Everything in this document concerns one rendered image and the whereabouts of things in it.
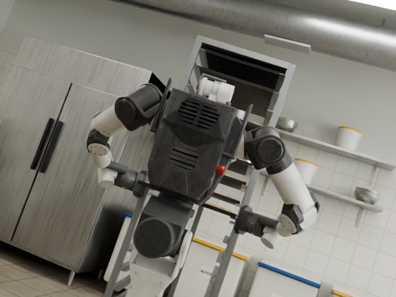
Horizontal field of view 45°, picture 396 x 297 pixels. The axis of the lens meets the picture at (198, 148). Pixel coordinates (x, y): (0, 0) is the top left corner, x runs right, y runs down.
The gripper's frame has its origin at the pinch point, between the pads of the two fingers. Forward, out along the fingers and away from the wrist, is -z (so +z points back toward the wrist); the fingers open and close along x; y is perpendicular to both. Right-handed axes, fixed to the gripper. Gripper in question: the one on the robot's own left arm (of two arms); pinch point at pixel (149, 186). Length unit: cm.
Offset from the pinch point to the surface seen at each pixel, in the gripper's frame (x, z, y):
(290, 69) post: 72, -33, -27
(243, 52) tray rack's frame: 73, -17, -11
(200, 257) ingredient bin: -45, -169, 136
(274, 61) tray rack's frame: 73, -27, -21
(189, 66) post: 59, -1, 4
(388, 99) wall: 156, -290, 84
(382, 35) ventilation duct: 172, -190, 42
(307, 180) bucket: 53, -242, 109
